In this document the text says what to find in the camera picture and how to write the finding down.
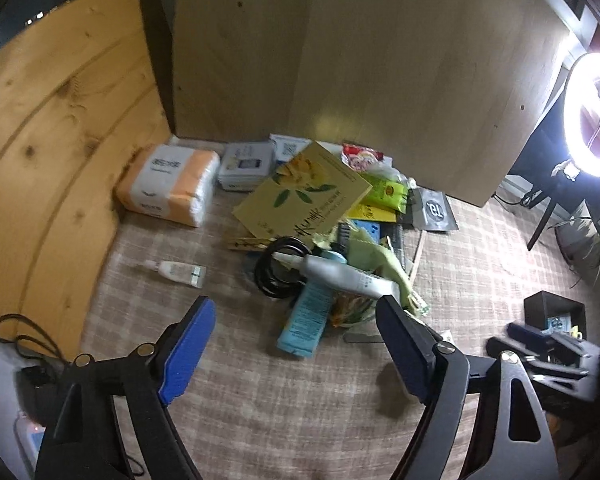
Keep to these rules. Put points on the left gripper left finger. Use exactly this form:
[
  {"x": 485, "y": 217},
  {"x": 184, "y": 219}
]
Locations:
[{"x": 181, "y": 347}]

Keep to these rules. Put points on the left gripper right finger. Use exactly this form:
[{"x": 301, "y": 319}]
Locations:
[{"x": 418, "y": 352}]

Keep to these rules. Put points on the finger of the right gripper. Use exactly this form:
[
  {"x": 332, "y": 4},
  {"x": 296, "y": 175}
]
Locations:
[
  {"x": 510, "y": 351},
  {"x": 531, "y": 338}
]

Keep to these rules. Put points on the silver cosmetic tube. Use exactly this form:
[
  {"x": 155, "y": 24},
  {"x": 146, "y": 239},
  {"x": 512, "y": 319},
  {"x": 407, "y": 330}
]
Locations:
[{"x": 331, "y": 270}]

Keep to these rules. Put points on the light blue cream tube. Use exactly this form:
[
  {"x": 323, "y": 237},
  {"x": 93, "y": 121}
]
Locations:
[{"x": 306, "y": 324}]

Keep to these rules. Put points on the wooden clothespin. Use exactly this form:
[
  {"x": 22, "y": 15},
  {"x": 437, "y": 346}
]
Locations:
[{"x": 247, "y": 243}]

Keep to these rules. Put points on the yellow flower tea box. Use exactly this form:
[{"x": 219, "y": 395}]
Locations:
[{"x": 306, "y": 196}]

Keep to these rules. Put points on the red coffee creamer sachet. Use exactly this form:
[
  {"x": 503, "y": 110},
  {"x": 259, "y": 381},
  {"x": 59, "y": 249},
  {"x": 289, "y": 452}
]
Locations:
[{"x": 359, "y": 158}]

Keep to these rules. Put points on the black storage box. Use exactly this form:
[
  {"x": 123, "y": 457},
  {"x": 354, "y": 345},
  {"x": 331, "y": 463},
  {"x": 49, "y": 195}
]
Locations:
[{"x": 547, "y": 311}]

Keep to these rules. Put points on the small white dropper bottle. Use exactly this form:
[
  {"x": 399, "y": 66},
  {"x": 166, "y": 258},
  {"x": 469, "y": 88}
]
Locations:
[{"x": 178, "y": 272}]

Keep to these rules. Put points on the black stand leg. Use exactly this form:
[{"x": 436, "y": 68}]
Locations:
[{"x": 540, "y": 228}]

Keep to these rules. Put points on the blue phone stand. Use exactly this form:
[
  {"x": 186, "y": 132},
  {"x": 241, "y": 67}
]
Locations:
[{"x": 370, "y": 227}]

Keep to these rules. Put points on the grey sachet with logo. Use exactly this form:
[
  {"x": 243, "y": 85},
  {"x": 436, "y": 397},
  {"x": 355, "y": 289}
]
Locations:
[{"x": 432, "y": 212}]

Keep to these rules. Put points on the yellow label packet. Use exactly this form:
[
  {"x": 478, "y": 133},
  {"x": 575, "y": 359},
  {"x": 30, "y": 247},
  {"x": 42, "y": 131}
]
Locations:
[{"x": 371, "y": 213}]

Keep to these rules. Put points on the green snack packet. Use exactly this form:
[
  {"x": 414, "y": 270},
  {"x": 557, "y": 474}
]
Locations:
[{"x": 386, "y": 193}]

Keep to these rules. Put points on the orange white tissue pack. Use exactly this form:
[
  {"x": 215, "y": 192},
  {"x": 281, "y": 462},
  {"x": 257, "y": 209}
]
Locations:
[{"x": 169, "y": 182}]

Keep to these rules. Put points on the grey phone card box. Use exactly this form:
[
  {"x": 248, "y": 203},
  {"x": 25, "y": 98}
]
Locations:
[{"x": 245, "y": 165}]

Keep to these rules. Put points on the white QR code paper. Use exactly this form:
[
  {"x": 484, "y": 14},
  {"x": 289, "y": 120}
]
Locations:
[{"x": 286, "y": 147}]

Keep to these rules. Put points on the pine wood board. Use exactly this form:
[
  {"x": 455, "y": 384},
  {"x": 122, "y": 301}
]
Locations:
[{"x": 81, "y": 91}]

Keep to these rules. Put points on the wooden panel board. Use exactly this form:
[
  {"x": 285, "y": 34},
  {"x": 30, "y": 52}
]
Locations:
[{"x": 450, "y": 89}]

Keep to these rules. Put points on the ring light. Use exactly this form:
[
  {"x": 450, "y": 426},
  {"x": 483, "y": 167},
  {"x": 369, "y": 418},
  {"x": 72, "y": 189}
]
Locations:
[{"x": 581, "y": 115}]

